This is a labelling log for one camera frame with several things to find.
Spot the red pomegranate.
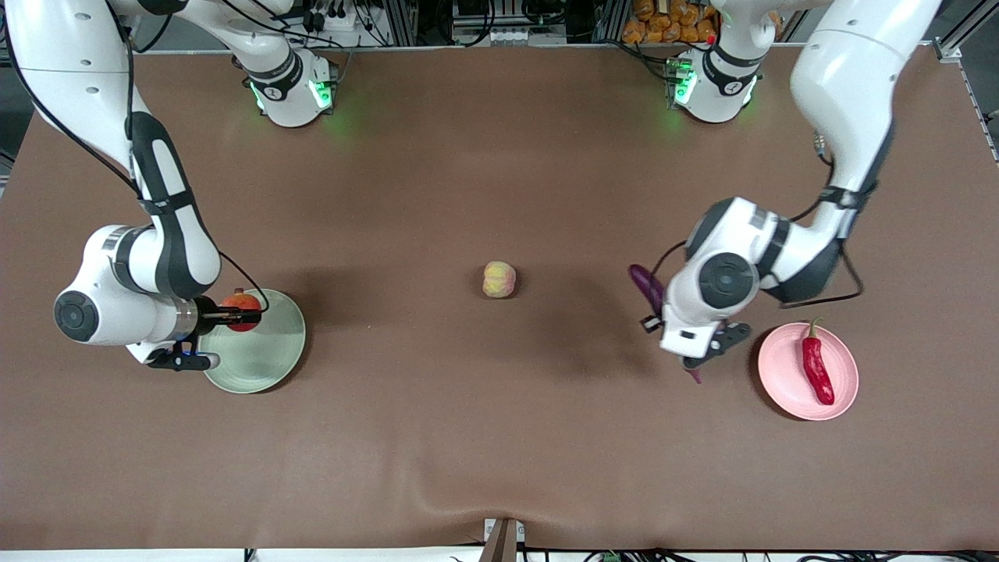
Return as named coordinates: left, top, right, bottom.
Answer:
left=222, top=288, right=263, bottom=333

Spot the long purple eggplant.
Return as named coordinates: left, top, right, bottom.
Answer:
left=629, top=264, right=703, bottom=385

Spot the red chili pepper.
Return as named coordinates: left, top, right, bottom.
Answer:
left=802, top=318, right=836, bottom=406

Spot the yellow pink peach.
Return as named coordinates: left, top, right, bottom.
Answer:
left=482, top=261, right=517, bottom=299

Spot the pale green round plate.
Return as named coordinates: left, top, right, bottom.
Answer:
left=200, top=289, right=307, bottom=394

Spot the pink round plate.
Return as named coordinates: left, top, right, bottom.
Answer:
left=758, top=322, right=859, bottom=422

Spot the large table cloth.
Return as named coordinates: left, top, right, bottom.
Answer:
left=0, top=45, right=999, bottom=551

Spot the white power strip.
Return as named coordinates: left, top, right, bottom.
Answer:
left=304, top=8, right=391, bottom=48

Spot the bag of orange snacks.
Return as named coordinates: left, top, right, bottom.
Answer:
left=622, top=0, right=719, bottom=44

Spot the white terminal strip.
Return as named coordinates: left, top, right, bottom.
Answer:
left=488, top=28, right=552, bottom=46

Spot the black electronics box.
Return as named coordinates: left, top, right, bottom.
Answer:
left=453, top=0, right=531, bottom=26

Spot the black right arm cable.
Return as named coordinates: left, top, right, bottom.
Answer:
left=0, top=0, right=271, bottom=313

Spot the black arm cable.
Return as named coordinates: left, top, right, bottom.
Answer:
left=642, top=133, right=866, bottom=335
left=0, top=0, right=271, bottom=313

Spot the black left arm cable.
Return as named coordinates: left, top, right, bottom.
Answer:
left=642, top=133, right=866, bottom=335

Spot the metal table edge bracket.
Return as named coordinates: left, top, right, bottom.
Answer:
left=482, top=518, right=526, bottom=562

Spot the aluminium frame post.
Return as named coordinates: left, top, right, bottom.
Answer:
left=386, top=0, right=422, bottom=48
left=593, top=0, right=631, bottom=44

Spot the aluminium corner frame profile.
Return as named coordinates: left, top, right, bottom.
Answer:
left=935, top=0, right=999, bottom=65

